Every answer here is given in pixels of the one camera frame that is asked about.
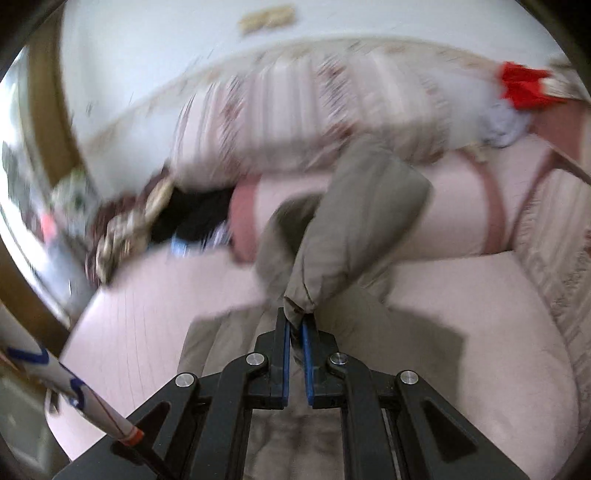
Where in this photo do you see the pink quilted sofa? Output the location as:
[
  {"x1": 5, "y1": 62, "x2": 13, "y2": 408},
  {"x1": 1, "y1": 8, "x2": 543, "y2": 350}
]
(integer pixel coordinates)
[{"x1": 58, "y1": 99, "x2": 591, "y2": 480}]

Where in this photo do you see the striped floral cushion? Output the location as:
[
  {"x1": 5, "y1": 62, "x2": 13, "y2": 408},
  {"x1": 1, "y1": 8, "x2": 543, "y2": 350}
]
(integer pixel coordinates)
[
  {"x1": 512, "y1": 171, "x2": 591, "y2": 370},
  {"x1": 173, "y1": 48, "x2": 453, "y2": 185}
]

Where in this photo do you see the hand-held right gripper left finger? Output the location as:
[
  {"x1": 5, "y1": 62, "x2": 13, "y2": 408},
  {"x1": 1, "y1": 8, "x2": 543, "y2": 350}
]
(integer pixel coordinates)
[{"x1": 55, "y1": 307, "x2": 291, "y2": 480}]

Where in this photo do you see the green printed bag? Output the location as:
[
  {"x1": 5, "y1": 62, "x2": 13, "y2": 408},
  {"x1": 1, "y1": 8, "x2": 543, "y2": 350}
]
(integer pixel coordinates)
[{"x1": 48, "y1": 168, "x2": 98, "y2": 227}]

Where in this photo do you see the black cloth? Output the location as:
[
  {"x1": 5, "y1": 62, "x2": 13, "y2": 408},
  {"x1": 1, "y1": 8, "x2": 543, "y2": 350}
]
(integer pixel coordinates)
[{"x1": 150, "y1": 187, "x2": 236, "y2": 245}]

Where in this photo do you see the pink sofa back cushion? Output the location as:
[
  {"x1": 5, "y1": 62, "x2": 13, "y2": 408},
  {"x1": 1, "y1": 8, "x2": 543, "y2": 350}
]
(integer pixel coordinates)
[{"x1": 231, "y1": 148, "x2": 509, "y2": 273}]

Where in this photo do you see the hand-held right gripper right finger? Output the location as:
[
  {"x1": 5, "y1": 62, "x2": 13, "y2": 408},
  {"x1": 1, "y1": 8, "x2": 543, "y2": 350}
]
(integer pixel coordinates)
[{"x1": 301, "y1": 313, "x2": 532, "y2": 480}]

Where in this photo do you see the red cloth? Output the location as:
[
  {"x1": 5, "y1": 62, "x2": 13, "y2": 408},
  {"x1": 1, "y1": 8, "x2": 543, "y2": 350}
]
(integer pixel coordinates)
[{"x1": 499, "y1": 61, "x2": 566, "y2": 110}]

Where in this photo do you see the grey cloth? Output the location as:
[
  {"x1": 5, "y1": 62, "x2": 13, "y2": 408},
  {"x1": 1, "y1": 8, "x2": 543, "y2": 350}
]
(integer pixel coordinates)
[{"x1": 480, "y1": 99, "x2": 532, "y2": 147}]

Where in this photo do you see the white blue-printed rod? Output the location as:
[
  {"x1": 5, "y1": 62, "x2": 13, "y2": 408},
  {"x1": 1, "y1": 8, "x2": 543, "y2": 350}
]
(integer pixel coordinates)
[{"x1": 0, "y1": 300, "x2": 176, "y2": 480}]

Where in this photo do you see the brown cream patterned blanket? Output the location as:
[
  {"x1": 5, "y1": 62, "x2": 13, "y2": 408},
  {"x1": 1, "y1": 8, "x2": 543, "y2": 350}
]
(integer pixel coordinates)
[{"x1": 85, "y1": 178, "x2": 176, "y2": 284}]

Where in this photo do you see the olive quilted jacket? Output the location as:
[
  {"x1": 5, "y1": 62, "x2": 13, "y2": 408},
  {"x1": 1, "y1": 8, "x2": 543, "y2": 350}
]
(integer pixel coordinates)
[{"x1": 178, "y1": 134, "x2": 465, "y2": 480}]

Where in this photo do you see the pale blue plastic bag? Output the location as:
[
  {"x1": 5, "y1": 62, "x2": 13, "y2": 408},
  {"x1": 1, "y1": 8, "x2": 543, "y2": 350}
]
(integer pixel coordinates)
[{"x1": 171, "y1": 222, "x2": 232, "y2": 254}]

